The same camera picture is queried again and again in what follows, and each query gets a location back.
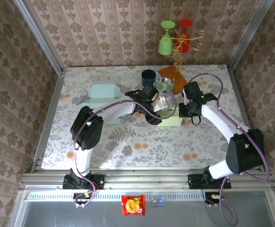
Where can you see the light green paper box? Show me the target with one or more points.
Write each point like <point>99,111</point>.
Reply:
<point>170,121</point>

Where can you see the light blue paper box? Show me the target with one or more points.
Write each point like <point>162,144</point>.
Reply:
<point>103,89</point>

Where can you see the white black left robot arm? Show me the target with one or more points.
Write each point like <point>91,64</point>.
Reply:
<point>118,111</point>

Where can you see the green patterned bowl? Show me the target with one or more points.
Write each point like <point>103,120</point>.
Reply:
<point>163,85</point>

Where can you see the dark blue cup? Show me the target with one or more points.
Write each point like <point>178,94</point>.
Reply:
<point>148,74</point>

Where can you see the green wine glass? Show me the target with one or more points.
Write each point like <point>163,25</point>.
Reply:
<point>164,47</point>

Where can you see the red wine glass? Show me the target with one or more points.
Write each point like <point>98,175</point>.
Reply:
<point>185,23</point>

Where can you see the small grey sachet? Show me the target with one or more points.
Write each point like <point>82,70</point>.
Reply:
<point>154,202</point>

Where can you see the small blue sachet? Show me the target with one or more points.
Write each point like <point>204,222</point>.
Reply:
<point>161,201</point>

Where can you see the red snack packet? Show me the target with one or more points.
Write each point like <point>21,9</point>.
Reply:
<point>132,205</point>

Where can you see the aluminium extrusion frame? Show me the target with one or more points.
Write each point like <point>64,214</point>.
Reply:
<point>151,176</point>

